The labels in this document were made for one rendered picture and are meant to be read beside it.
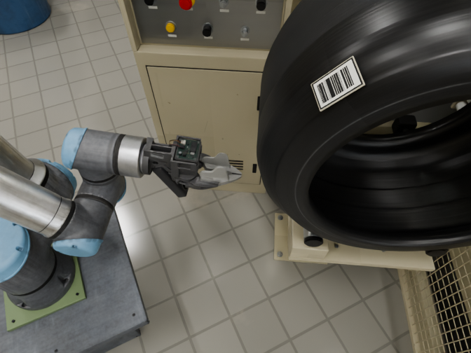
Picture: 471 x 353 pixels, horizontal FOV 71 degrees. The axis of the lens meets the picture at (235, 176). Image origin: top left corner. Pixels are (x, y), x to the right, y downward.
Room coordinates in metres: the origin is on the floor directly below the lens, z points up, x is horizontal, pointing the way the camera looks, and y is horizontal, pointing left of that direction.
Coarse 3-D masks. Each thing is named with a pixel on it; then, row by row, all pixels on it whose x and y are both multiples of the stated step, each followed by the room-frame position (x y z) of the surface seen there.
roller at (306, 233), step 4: (304, 228) 0.35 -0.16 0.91; (304, 232) 0.34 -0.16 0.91; (308, 232) 0.34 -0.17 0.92; (304, 236) 0.33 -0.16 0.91; (308, 236) 0.33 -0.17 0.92; (312, 236) 0.32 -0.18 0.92; (316, 236) 0.32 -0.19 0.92; (304, 240) 0.32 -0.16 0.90; (308, 240) 0.32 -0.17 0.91; (312, 240) 0.31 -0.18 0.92; (316, 240) 0.31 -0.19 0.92; (320, 240) 0.32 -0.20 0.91; (308, 244) 0.32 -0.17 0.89; (312, 244) 0.31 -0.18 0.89; (316, 244) 0.31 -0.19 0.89; (320, 244) 0.31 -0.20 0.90
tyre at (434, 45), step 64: (320, 0) 0.49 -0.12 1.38; (384, 0) 0.39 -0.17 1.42; (448, 0) 0.35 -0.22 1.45; (320, 64) 0.35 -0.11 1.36; (384, 64) 0.31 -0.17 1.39; (448, 64) 0.29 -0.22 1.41; (320, 128) 0.30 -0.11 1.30; (448, 128) 0.54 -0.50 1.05; (320, 192) 0.43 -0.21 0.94; (384, 192) 0.45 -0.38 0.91; (448, 192) 0.41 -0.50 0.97
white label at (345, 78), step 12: (348, 60) 0.33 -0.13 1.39; (336, 72) 0.33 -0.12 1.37; (348, 72) 0.32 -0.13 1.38; (312, 84) 0.34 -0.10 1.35; (324, 84) 0.33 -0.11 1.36; (336, 84) 0.32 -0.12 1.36; (348, 84) 0.31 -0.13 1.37; (360, 84) 0.30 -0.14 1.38; (324, 96) 0.31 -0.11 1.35; (336, 96) 0.30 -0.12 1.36; (324, 108) 0.30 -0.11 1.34
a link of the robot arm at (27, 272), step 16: (0, 224) 0.37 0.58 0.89; (16, 224) 0.37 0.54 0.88; (0, 240) 0.33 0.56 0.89; (16, 240) 0.33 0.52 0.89; (32, 240) 0.35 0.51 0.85; (48, 240) 0.37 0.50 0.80; (0, 256) 0.29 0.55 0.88; (16, 256) 0.29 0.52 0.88; (32, 256) 0.31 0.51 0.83; (48, 256) 0.34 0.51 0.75; (0, 272) 0.26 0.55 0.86; (16, 272) 0.27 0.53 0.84; (32, 272) 0.28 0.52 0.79; (48, 272) 0.30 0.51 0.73; (0, 288) 0.25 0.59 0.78; (16, 288) 0.25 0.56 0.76; (32, 288) 0.26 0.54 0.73
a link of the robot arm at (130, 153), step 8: (128, 136) 0.47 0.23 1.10; (136, 136) 0.48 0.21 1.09; (128, 144) 0.44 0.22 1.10; (136, 144) 0.45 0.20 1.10; (144, 144) 0.46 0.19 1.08; (120, 152) 0.43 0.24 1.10; (128, 152) 0.43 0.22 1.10; (136, 152) 0.43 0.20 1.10; (120, 160) 0.41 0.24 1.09; (128, 160) 0.41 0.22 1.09; (136, 160) 0.41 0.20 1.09; (120, 168) 0.41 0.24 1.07; (128, 168) 0.41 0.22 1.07; (136, 168) 0.41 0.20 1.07; (136, 176) 0.40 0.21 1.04
